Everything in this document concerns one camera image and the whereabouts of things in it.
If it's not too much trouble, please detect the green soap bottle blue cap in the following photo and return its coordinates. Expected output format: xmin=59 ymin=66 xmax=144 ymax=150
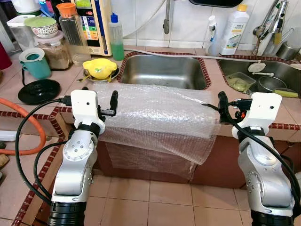
xmin=109 ymin=13 xmax=125 ymax=61

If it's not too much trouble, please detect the teal mug with white rim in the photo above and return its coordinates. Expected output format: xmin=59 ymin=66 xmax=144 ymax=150
xmin=19 ymin=47 xmax=51 ymax=80

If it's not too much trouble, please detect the patterned bowl with green lid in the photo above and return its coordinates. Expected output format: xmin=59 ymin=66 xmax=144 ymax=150
xmin=24 ymin=16 xmax=59 ymax=38

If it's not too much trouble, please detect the shallow stainless steel bowl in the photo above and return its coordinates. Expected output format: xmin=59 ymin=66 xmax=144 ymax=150
xmin=84 ymin=66 xmax=120 ymax=83

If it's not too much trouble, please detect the maroon container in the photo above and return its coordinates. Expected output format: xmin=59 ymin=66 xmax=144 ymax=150
xmin=0 ymin=41 xmax=12 ymax=70

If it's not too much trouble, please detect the wall tap with steel spout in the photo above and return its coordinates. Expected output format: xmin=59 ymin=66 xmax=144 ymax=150
xmin=163 ymin=0 xmax=172 ymax=34

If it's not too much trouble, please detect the yellow green sponge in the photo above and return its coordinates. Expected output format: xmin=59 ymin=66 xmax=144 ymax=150
xmin=274 ymin=89 xmax=299 ymax=98

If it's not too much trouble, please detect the orange hose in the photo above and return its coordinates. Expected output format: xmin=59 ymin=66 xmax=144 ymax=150
xmin=0 ymin=97 xmax=48 ymax=156

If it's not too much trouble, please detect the yellow plastic cup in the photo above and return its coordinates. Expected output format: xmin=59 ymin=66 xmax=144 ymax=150
xmin=82 ymin=58 xmax=118 ymax=80

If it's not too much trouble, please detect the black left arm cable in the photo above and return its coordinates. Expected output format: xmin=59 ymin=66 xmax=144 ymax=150
xmin=15 ymin=96 xmax=72 ymax=206

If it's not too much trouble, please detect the beige water ionizer machine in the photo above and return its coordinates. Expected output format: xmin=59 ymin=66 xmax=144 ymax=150
xmin=74 ymin=0 xmax=113 ymax=56

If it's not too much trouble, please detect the white kitchen appliance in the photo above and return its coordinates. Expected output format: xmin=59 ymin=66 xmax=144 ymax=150
xmin=10 ymin=0 xmax=43 ymax=15

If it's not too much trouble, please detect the deep stainless steel bowl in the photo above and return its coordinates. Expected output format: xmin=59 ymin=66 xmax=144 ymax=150
xmin=257 ymin=75 xmax=287 ymax=93

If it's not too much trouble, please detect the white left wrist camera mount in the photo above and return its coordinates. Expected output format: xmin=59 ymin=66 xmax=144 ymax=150
xmin=71 ymin=89 xmax=105 ymax=127

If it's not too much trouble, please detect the white detergent bottle yellow cap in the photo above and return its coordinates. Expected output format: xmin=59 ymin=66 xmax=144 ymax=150
xmin=220 ymin=4 xmax=250 ymax=56

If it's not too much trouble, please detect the stainless steel sink basin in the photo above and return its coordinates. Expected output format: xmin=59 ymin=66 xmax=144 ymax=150
xmin=219 ymin=57 xmax=301 ymax=97
xmin=120 ymin=54 xmax=210 ymax=90

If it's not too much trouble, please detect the black round kettle base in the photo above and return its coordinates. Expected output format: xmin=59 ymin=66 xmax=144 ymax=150
xmin=18 ymin=79 xmax=62 ymax=105

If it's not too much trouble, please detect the steel sink faucet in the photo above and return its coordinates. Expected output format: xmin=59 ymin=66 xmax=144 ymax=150
xmin=253 ymin=0 xmax=290 ymax=56

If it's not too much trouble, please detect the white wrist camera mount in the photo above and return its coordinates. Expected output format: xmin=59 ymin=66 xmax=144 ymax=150
xmin=71 ymin=89 xmax=105 ymax=127
xmin=238 ymin=92 xmax=283 ymax=135

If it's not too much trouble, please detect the jar of brown powder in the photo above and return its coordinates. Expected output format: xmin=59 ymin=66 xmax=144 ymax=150
xmin=35 ymin=31 xmax=71 ymax=70

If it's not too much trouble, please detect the clear plastic food container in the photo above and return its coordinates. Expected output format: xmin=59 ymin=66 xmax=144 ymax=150
xmin=226 ymin=72 xmax=257 ymax=92

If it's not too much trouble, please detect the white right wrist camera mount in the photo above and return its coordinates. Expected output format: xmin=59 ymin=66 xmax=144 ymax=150
xmin=238 ymin=92 xmax=283 ymax=135

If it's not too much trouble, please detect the glass jar with orange lid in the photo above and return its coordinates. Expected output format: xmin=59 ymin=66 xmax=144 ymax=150
xmin=56 ymin=2 xmax=92 ymax=64

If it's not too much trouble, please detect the black hanging tray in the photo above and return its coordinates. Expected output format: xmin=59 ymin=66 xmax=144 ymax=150
xmin=188 ymin=0 xmax=244 ymax=8

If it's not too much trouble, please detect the clear container with white lid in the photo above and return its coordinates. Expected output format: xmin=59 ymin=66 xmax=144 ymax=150
xmin=7 ymin=15 xmax=36 ymax=51

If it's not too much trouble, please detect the clear bubble wrap sheet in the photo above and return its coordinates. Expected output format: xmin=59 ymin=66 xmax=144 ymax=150
xmin=92 ymin=84 xmax=222 ymax=179

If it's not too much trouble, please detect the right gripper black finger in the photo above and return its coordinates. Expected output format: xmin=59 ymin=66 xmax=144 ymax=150
xmin=218 ymin=91 xmax=230 ymax=124

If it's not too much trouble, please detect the white plastic ladle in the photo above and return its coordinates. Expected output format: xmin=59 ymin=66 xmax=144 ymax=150
xmin=248 ymin=61 xmax=274 ymax=77

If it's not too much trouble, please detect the long grey hose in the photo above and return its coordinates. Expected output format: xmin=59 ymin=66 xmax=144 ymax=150
xmin=123 ymin=46 xmax=301 ymax=64

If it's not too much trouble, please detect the stainless steel cup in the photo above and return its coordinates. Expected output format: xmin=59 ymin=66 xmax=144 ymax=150
xmin=275 ymin=42 xmax=299 ymax=61

